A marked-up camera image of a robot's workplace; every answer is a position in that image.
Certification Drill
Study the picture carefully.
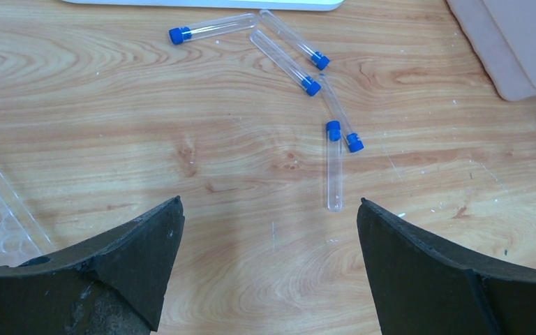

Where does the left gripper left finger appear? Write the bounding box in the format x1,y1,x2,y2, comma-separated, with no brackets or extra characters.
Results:
0,197,185,334

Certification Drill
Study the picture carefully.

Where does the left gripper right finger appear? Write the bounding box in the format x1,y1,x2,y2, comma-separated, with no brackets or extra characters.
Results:
357,199,536,334

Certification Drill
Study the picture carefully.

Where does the test tube blue cap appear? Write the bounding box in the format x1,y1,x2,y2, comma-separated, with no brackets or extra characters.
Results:
325,120,343,212
318,73,364,153
168,13,259,45
259,9,330,70
250,29,322,96

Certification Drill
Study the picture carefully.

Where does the pink plastic bin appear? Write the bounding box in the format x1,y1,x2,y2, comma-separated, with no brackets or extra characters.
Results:
447,1,536,101

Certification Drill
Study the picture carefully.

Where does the white plastic lid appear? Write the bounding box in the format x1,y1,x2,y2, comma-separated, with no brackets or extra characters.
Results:
64,0,344,11

